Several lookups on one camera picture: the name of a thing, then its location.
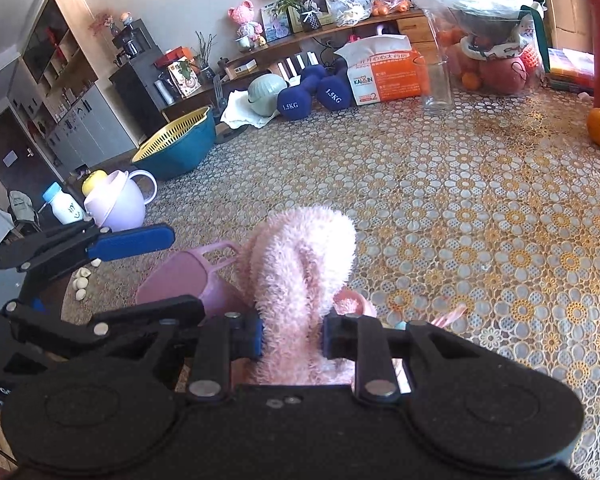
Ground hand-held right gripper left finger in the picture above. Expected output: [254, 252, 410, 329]
[130, 309, 265, 404]

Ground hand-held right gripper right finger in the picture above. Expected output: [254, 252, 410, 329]
[322, 307, 487, 404]

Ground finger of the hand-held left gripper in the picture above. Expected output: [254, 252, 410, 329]
[2, 295, 207, 357]
[0, 222, 177, 272]

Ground purple ribbed cup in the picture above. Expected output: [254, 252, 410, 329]
[134, 241, 257, 322]

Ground pink fluffy towel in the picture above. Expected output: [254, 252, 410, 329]
[239, 205, 359, 387]

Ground small pink bowl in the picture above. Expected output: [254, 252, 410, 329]
[331, 289, 379, 319]

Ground pink and purple mug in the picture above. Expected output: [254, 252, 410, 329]
[83, 170, 159, 234]

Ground yellow cap bottle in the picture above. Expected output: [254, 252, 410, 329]
[81, 169, 109, 197]

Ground white bottle with blue cap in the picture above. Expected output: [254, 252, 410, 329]
[42, 182, 86, 225]

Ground teal basin with yellow colander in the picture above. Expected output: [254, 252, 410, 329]
[130, 105, 217, 181]

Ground brown door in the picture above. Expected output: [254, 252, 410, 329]
[0, 109, 32, 212]

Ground black water dispenser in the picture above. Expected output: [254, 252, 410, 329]
[108, 19, 169, 137]

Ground white cloth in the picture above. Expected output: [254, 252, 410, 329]
[219, 89, 282, 130]

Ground floral lace tablecloth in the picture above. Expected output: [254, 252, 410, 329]
[60, 77, 600, 480]

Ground white storage cabinet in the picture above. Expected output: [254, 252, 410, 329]
[6, 0, 137, 172]

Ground illustrated card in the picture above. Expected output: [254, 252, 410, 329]
[167, 57, 204, 99]

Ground red gift box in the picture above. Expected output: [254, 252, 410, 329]
[153, 45, 192, 69]

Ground dry branches in vase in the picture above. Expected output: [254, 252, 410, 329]
[194, 29, 219, 84]

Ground pale green round pot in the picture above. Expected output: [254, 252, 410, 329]
[246, 73, 289, 116]

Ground small beige box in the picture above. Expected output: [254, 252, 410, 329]
[229, 59, 259, 79]

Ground pink dried flowers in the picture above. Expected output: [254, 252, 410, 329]
[88, 9, 116, 37]

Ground white toy piano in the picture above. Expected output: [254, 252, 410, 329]
[274, 49, 322, 81]

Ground pink bear figurine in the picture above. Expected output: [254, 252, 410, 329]
[228, 2, 262, 52]

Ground orange and white tissue pack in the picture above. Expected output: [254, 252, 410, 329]
[333, 34, 426, 107]

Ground clear drinking glass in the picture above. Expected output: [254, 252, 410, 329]
[422, 57, 454, 112]

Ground small plant in patterned vase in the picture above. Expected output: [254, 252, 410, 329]
[264, 0, 327, 34]

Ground wooden television cabinet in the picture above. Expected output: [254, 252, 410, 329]
[161, 7, 442, 122]

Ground pink kettlebell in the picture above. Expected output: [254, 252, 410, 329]
[348, 23, 387, 44]

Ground brown basketball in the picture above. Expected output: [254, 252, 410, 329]
[479, 54, 532, 96]

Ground plastic bag of snacks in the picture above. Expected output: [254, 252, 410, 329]
[324, 0, 374, 27]

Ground red plastic basket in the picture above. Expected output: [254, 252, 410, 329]
[517, 41, 542, 74]

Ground steel bowl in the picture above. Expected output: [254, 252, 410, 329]
[449, 6, 524, 37]

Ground colourful flat box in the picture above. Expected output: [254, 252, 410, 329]
[546, 47, 599, 94]

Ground pastel picture frame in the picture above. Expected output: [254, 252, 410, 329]
[259, 2, 292, 42]

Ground green photo frame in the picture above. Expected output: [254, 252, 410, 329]
[285, 0, 332, 32]

